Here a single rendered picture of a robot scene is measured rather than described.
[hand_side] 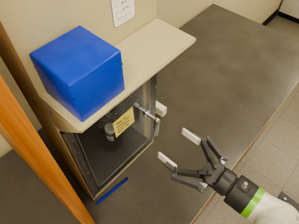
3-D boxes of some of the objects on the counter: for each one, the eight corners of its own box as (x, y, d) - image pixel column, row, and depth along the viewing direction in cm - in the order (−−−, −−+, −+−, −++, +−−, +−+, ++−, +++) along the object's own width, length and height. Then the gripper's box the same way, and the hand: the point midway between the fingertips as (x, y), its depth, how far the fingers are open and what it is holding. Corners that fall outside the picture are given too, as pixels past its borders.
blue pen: (95, 202, 91) (95, 202, 90) (127, 177, 96) (126, 176, 96) (97, 205, 90) (97, 204, 89) (128, 179, 96) (128, 178, 95)
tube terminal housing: (51, 158, 101) (-101, -73, 40) (111, 109, 116) (69, -115, 54) (93, 201, 91) (-23, -19, 30) (154, 142, 106) (159, -89, 44)
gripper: (255, 153, 76) (194, 113, 85) (210, 214, 65) (145, 161, 74) (247, 165, 82) (191, 126, 91) (204, 223, 71) (145, 172, 80)
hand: (175, 145), depth 82 cm, fingers open, 11 cm apart
